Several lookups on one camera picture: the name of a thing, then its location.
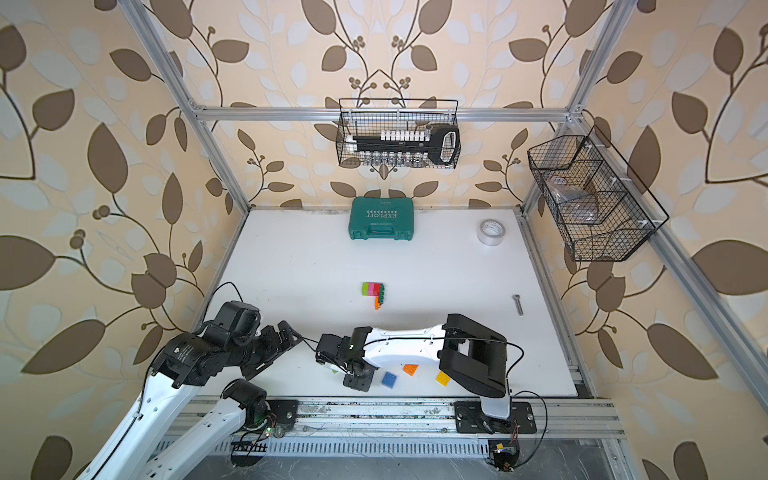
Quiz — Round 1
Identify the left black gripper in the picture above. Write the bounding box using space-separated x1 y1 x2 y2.
227 319 305 375

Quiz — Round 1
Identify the long orange lego brick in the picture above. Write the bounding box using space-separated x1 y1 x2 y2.
402 364 419 376

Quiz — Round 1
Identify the yellow lego brick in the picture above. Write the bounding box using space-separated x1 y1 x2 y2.
436 371 451 387

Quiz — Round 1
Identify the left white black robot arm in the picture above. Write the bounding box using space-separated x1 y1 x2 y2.
79 301 303 479

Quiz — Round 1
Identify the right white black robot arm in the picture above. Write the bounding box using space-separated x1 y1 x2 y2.
314 313 525 421

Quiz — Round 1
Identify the blue lego brick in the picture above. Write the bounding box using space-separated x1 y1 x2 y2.
381 372 398 389

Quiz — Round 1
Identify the green plastic tool case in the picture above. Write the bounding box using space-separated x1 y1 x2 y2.
348 197 415 241

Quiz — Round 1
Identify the silver bolt on table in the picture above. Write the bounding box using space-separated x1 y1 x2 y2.
512 294 525 317

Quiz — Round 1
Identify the clear tape roll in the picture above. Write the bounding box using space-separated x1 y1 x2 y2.
477 219 506 247

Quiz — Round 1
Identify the black white tool in basket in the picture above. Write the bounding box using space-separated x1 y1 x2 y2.
343 124 461 168

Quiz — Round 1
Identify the plastic bag in basket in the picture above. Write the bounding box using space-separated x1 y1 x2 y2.
547 175 599 224

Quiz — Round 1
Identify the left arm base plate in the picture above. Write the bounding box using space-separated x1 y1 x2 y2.
264 398 299 436

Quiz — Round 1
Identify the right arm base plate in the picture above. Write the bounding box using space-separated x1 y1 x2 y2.
453 401 537 435

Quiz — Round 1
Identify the black wire basket back wall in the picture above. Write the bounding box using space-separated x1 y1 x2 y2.
335 97 461 170

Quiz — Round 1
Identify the black wire basket wall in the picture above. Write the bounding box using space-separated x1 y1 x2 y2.
527 126 669 262
335 97 461 170

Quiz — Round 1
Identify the black wire basket right wall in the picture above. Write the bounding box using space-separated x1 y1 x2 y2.
527 126 669 262

